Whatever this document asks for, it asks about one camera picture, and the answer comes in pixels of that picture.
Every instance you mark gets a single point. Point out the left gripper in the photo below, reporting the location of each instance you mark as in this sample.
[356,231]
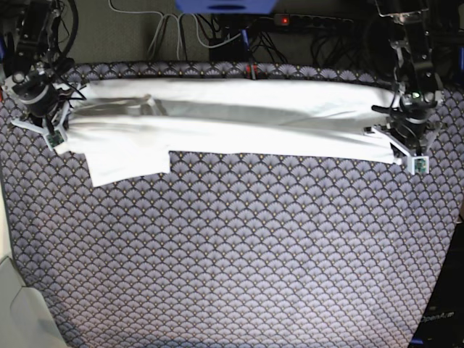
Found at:
[408,129]

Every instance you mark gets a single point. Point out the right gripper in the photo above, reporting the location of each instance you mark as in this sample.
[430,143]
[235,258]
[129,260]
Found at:
[47,107]

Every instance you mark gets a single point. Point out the white printed T-shirt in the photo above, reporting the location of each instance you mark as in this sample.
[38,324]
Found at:
[128,128]

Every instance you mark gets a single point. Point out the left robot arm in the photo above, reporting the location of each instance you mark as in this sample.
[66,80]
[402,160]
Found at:
[417,87]

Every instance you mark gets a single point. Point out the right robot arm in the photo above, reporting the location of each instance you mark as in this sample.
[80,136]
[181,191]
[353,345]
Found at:
[34,61]

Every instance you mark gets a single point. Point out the black power strip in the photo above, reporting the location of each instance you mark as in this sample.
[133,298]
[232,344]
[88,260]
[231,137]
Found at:
[303,23]

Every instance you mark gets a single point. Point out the red clamp at table edge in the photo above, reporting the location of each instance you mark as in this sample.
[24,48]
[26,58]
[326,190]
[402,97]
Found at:
[251,71]

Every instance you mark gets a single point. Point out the blue box at top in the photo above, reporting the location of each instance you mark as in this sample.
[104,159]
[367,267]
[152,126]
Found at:
[226,6]

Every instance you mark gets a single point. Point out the patterned grey table cloth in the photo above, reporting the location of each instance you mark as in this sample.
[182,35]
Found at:
[241,250]

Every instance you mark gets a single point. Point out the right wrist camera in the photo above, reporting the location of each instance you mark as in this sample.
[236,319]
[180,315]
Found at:
[54,139]

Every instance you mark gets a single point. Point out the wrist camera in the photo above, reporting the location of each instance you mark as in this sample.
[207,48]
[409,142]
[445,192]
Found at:
[54,139]
[418,165]

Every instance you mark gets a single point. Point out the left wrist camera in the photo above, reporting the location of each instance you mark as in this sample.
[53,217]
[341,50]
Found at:
[418,165]

